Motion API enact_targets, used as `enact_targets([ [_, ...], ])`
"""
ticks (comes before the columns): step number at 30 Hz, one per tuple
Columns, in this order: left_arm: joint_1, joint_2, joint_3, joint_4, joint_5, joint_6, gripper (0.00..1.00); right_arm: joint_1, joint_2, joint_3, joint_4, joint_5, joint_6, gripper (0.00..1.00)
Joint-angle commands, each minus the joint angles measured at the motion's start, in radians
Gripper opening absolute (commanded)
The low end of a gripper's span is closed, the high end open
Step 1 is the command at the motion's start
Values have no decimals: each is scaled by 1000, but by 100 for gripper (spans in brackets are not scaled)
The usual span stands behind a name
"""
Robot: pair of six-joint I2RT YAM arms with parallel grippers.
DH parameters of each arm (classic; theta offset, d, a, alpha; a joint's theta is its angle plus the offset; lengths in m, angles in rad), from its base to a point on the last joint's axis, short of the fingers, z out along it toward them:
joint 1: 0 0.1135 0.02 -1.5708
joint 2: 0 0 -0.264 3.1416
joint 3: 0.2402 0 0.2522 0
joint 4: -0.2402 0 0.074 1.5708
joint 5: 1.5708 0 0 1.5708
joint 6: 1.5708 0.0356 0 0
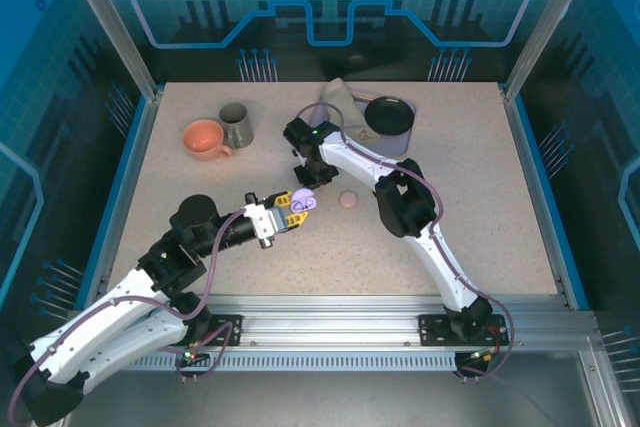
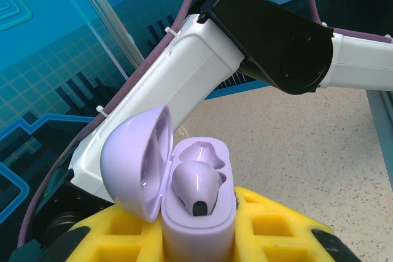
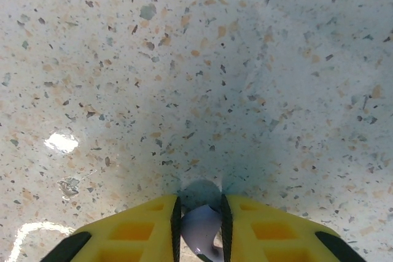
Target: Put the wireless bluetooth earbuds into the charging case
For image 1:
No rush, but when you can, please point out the purple earbud charging case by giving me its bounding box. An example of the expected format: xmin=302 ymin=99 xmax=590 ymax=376
xmin=289 ymin=188 xmax=319 ymax=214

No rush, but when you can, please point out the beige folded cloth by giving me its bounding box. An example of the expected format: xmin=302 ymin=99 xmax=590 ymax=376
xmin=321 ymin=77 xmax=381 ymax=143

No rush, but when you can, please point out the orange ceramic cup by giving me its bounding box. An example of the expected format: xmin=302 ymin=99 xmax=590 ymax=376
xmin=182 ymin=119 xmax=235 ymax=162

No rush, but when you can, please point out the grey ceramic mug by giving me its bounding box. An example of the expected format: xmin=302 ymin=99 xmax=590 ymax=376
xmin=218 ymin=102 xmax=255 ymax=150

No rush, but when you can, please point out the lilac plastic tray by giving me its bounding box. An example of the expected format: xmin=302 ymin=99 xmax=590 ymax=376
xmin=306 ymin=88 xmax=419 ymax=156

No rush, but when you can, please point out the black round plate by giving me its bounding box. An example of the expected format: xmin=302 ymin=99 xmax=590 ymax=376
xmin=363 ymin=95 xmax=416 ymax=137

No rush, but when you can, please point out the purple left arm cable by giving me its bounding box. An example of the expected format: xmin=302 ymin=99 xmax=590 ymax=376
xmin=7 ymin=209 xmax=249 ymax=426

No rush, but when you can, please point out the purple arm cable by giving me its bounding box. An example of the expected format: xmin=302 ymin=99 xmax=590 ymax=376
xmin=7 ymin=209 xmax=249 ymax=426
xmin=295 ymin=101 xmax=514 ymax=348

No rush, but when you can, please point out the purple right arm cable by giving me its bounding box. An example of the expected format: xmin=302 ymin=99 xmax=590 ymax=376
xmin=295 ymin=101 xmax=514 ymax=348

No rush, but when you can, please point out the aluminium mounting rail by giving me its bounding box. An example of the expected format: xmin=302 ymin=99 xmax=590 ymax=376
xmin=199 ymin=294 xmax=596 ymax=349

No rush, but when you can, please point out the thin purple base cable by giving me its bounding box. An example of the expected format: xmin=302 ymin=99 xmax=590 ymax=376
xmin=174 ymin=319 xmax=237 ymax=384
xmin=457 ymin=326 xmax=516 ymax=384

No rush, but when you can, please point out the slotted grey cable duct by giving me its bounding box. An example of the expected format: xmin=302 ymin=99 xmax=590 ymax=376
xmin=124 ymin=350 xmax=461 ymax=372

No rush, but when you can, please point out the aluminium frame post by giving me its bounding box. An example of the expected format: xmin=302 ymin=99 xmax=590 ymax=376
xmin=54 ymin=0 xmax=164 ymax=101
xmin=502 ymin=0 xmax=589 ymax=101

